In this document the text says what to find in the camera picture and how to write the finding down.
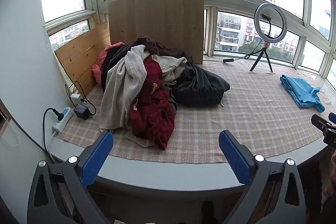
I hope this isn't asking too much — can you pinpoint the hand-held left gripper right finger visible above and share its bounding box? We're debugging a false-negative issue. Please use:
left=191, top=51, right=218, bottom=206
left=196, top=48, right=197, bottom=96
left=218, top=130, right=307, bottom=224

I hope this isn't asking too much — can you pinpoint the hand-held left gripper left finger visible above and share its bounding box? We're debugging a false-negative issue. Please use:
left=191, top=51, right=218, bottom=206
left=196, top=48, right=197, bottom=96
left=27, top=130, right=114, bottom=224

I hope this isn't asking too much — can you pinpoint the cream ribbed knit sweater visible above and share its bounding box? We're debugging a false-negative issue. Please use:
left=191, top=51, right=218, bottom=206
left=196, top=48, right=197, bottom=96
left=99, top=45, right=188, bottom=147

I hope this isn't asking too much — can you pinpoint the blue garment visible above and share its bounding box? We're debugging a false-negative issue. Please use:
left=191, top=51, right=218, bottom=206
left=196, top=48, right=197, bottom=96
left=280, top=74, right=325, bottom=113

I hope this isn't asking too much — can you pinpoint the black power adapter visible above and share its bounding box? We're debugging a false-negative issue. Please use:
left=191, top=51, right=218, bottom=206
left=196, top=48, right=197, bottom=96
left=73, top=105, right=91, bottom=120

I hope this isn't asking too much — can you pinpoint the pink plaid mat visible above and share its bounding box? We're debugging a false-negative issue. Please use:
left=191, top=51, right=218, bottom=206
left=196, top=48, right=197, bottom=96
left=54, top=60, right=332, bottom=164

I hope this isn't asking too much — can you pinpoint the white power strip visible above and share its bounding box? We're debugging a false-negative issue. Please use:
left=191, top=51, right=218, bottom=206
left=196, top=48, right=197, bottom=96
left=52, top=106, right=74, bottom=134

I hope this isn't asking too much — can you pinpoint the white charger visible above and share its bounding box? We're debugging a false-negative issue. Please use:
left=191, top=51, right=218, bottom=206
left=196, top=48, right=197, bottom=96
left=70, top=93, right=83, bottom=105

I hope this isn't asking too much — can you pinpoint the dark red garment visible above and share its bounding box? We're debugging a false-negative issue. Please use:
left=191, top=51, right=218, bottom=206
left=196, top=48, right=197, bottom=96
left=130, top=55, right=176, bottom=151

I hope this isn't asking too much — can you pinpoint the small black tripod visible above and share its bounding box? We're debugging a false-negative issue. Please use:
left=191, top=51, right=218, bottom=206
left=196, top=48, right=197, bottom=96
left=249, top=42, right=273, bottom=73

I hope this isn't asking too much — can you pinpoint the pink garment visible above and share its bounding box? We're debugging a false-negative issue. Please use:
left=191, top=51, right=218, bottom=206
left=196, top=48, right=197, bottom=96
left=92, top=42, right=126, bottom=84

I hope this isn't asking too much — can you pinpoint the pine plank panel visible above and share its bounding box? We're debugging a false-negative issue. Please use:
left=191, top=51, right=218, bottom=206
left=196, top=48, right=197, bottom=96
left=54, top=11, right=111, bottom=94

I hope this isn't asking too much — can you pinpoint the black phone clamp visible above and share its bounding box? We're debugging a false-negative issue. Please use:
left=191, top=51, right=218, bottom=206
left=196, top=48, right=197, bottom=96
left=261, top=13, right=272, bottom=38

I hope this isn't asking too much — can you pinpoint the dark brown garment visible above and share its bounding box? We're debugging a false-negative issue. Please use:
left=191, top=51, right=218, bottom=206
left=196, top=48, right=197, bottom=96
left=101, top=36, right=193, bottom=90

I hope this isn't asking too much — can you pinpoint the large light wooden board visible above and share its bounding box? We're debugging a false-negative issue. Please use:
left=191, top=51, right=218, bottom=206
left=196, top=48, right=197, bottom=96
left=108, top=0, right=205, bottom=65

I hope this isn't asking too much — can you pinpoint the black charger cable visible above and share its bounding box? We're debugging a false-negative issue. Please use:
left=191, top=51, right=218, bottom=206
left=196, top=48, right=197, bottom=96
left=65, top=81, right=97, bottom=117

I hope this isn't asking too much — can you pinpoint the black plug cable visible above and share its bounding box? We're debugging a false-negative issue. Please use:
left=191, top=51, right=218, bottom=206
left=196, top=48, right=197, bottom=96
left=43, top=108, right=63, bottom=159

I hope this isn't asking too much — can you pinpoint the black cable with inline switch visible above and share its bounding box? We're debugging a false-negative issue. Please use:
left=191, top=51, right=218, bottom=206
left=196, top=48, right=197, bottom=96
left=203, top=43, right=264, bottom=64

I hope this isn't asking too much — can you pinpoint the white ring light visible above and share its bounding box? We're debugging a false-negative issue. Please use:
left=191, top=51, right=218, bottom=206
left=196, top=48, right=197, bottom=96
left=253, top=3, right=288, bottom=44

